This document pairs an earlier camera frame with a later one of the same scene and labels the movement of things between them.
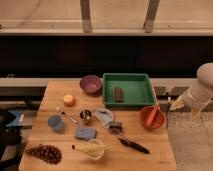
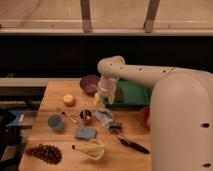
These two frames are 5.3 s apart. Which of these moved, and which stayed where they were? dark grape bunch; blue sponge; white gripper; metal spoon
Moved: white gripper
Stayed: blue sponge; dark grape bunch; metal spoon
